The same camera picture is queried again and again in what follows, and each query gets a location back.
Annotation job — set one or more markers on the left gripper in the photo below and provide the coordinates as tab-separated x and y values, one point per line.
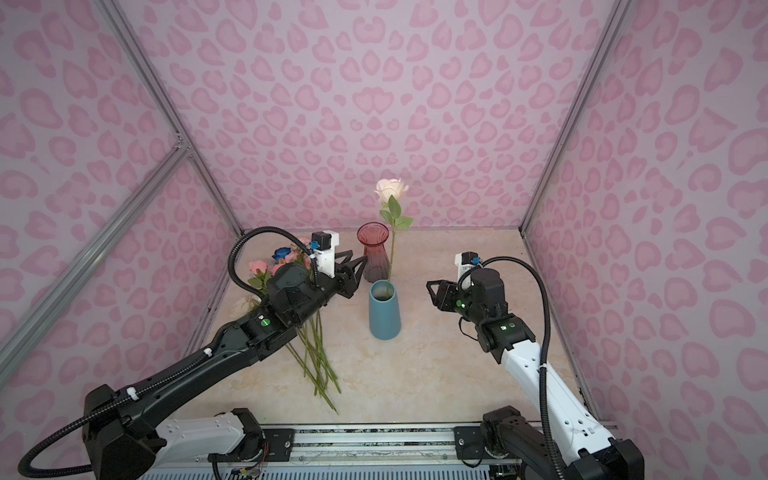
348	282

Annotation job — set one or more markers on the teal ceramic vase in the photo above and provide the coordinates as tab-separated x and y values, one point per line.
384	311

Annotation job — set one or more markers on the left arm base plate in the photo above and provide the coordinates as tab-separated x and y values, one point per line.
270	445

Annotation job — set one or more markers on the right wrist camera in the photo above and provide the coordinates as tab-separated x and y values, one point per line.
465	262

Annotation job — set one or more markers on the blue rose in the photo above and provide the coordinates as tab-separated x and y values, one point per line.
281	253

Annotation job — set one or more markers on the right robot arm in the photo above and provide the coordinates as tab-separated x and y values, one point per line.
570	443

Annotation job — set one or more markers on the aluminium frame diagonal strut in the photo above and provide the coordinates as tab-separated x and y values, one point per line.
38	320

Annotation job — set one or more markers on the white rose stem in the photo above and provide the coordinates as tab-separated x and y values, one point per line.
390	193

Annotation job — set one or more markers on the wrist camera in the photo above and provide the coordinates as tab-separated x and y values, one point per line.
465	262
323	245

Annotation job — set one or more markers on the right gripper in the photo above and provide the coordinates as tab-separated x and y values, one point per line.
446	292

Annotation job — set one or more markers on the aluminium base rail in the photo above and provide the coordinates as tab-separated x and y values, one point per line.
355	451

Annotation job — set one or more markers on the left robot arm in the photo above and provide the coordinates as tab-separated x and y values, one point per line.
128	430

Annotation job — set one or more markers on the red glass vase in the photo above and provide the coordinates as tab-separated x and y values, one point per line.
373	236

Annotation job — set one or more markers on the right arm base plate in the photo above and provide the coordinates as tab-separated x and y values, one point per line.
470	444

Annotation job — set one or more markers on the pink rose stem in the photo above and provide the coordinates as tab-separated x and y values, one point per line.
259	275

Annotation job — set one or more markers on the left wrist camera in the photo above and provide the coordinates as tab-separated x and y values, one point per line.
323	245

